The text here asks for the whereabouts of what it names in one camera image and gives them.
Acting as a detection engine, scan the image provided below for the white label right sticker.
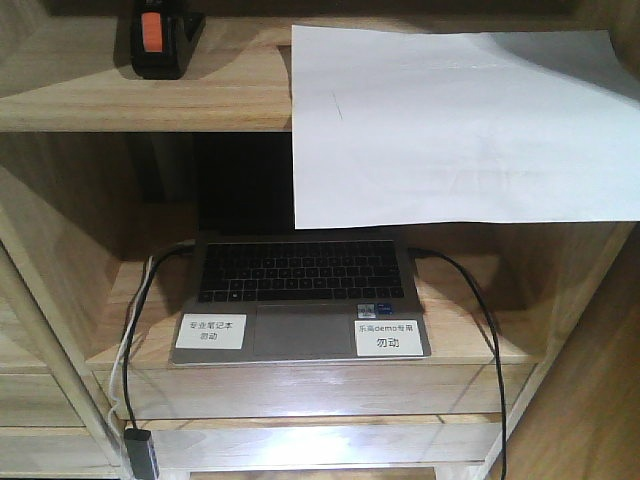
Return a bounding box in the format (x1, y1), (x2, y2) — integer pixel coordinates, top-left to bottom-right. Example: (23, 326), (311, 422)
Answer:
(354, 320), (426, 358)

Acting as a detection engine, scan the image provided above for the black cable right of laptop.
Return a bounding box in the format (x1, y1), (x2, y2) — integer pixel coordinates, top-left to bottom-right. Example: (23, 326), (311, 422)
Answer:
(407, 246), (510, 480)

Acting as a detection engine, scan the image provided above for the white cable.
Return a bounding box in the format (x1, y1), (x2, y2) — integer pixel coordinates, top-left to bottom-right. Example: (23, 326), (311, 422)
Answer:
(107, 254), (154, 426)

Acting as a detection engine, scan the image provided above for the black cable of laptop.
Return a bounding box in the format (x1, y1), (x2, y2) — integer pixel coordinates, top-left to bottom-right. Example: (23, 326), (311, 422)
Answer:
(119, 241), (196, 430)
(407, 246), (510, 480)

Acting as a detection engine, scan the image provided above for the white paper sheet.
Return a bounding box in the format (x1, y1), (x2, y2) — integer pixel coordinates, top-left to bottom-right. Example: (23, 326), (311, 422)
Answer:
(292, 26), (639, 229)

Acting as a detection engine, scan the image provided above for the white label sticker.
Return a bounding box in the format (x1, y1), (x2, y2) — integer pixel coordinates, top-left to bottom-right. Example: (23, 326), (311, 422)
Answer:
(175, 314), (247, 350)
(354, 320), (426, 358)

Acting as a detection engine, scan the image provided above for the black cable left of laptop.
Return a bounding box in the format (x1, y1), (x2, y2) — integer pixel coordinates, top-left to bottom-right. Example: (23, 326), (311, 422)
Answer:
(119, 241), (196, 430)

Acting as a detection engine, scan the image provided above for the grey open laptop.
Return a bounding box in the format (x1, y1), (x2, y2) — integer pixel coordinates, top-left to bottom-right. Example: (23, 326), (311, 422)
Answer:
(171, 132), (431, 366)

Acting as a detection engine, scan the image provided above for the white label left sticker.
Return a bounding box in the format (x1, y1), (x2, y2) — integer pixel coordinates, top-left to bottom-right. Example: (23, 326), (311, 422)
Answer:
(175, 314), (247, 350)

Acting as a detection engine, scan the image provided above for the grey usb hub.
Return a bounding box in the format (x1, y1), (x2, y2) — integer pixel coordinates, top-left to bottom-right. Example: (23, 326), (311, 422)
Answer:
(124, 428), (160, 480)

